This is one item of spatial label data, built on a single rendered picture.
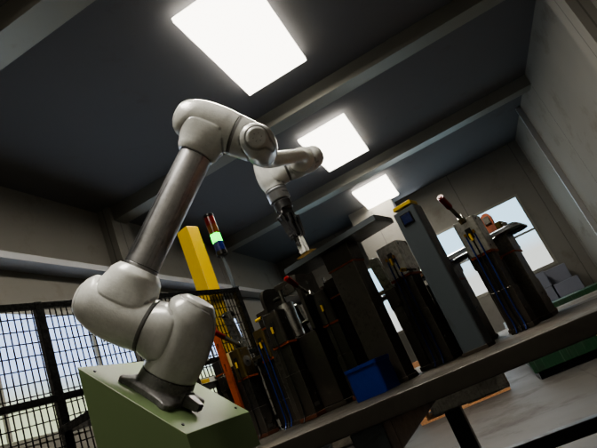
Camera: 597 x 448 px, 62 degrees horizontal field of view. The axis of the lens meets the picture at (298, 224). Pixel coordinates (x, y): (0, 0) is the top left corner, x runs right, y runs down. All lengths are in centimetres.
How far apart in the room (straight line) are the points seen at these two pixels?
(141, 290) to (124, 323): 10
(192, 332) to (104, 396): 27
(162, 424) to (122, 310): 31
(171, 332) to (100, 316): 19
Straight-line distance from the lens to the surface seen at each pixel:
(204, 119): 154
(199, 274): 311
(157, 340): 140
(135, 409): 138
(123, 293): 142
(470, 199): 966
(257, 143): 148
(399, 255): 167
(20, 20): 351
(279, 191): 204
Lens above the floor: 75
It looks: 18 degrees up
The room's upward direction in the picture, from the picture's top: 24 degrees counter-clockwise
